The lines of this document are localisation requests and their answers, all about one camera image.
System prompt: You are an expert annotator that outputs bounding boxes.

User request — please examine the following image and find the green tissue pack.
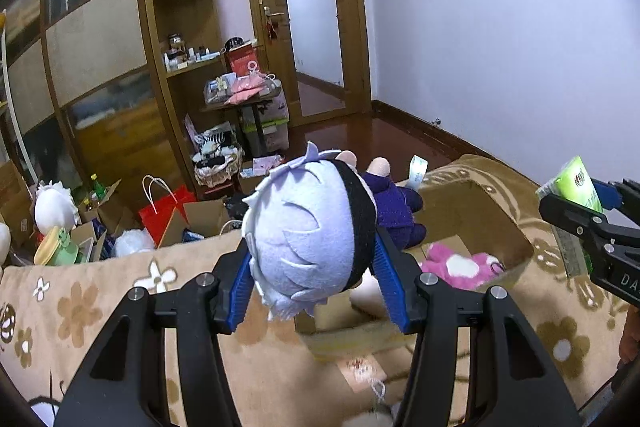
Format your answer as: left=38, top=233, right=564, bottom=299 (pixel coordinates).
left=536, top=156, right=603, bottom=213

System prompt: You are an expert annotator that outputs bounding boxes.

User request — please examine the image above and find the white fluffy duck keychain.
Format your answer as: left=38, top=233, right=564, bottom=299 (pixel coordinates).
left=343, top=379, right=394, bottom=427

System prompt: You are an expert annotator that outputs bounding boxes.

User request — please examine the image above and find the white-haired plush doll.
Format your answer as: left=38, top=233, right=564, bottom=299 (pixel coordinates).
left=241, top=142, right=428, bottom=321

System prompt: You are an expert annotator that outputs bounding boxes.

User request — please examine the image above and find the person's hand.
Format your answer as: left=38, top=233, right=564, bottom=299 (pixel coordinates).
left=618, top=307, right=640, bottom=364

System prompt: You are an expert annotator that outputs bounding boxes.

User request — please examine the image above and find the brown floral blanket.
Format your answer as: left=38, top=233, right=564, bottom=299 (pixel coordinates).
left=1, top=147, right=617, bottom=426

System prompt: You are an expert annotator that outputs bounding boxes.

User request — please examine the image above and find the pink plush toy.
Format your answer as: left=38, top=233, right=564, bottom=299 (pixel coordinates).
left=420, top=243, right=504, bottom=291

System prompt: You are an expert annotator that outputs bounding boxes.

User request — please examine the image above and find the green frog toy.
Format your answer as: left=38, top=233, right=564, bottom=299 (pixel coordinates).
left=34, top=227, right=79, bottom=267

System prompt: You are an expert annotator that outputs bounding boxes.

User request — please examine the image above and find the red paper bag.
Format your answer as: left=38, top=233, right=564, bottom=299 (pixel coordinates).
left=138, top=174, right=196, bottom=246

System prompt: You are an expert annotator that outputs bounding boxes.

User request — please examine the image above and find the white round plush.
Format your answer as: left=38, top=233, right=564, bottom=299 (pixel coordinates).
left=34, top=182, right=81, bottom=236

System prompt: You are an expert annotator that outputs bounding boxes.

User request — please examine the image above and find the green bottle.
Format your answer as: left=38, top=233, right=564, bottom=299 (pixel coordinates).
left=90, top=173, right=107, bottom=202

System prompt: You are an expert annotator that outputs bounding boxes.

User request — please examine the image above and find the small cardboard box with papers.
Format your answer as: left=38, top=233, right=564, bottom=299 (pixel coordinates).
left=239, top=155, right=283, bottom=195

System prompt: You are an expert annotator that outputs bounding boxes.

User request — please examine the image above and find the basket of clothes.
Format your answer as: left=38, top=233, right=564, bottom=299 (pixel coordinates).
left=192, top=121, right=244, bottom=188

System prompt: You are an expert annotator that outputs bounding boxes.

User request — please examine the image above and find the wooden wardrobe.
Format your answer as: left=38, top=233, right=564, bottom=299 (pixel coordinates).
left=1, top=0, right=182, bottom=210

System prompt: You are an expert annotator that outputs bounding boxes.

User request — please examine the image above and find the white storage box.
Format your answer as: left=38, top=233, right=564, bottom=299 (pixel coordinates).
left=242, top=90, right=290, bottom=157

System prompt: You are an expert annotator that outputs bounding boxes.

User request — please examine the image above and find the small black side table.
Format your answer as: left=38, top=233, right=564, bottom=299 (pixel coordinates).
left=200, top=87, right=283, bottom=156

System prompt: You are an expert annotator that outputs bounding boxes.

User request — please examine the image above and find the pink clothes pile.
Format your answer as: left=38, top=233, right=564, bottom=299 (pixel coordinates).
left=227, top=72, right=267, bottom=105

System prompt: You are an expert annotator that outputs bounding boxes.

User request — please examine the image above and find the red gift bag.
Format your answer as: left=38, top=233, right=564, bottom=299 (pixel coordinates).
left=226, top=42, right=262, bottom=77

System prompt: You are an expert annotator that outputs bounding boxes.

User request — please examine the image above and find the wooden door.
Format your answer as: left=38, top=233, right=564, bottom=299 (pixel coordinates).
left=250, top=0, right=371, bottom=126

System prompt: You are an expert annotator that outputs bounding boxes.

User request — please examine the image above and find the wooden corner shelf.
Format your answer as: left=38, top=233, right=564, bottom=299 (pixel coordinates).
left=138, top=0, right=224, bottom=197

